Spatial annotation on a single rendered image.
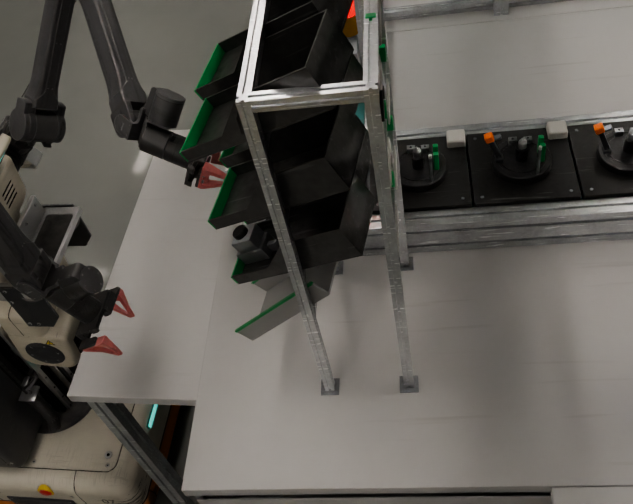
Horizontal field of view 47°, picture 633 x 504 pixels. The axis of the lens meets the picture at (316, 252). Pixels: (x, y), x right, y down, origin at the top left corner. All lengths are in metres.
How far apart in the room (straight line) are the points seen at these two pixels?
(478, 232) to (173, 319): 0.76
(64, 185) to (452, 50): 2.04
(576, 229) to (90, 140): 2.66
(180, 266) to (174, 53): 2.45
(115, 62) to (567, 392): 1.13
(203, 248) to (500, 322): 0.77
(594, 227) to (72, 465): 1.64
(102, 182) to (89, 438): 1.51
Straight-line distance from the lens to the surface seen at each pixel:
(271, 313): 1.45
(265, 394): 1.64
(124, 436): 2.01
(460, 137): 1.88
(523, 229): 1.76
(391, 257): 1.22
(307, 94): 0.98
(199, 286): 1.85
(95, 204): 3.50
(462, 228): 1.74
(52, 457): 2.47
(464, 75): 2.27
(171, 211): 2.05
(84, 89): 4.22
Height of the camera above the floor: 2.26
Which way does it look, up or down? 50 degrees down
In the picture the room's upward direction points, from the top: 14 degrees counter-clockwise
